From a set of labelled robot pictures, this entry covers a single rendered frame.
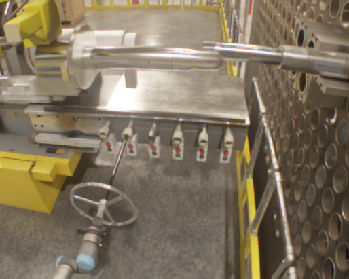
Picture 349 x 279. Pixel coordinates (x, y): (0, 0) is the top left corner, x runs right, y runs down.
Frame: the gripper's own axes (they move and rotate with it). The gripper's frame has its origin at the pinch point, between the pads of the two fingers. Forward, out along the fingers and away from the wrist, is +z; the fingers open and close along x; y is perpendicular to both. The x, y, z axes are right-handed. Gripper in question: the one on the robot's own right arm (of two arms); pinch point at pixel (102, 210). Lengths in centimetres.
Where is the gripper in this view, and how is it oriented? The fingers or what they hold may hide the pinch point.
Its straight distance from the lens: 154.9
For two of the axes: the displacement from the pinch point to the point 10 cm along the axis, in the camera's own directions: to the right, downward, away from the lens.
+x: 3.2, -6.9, -6.5
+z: 1.1, -6.5, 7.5
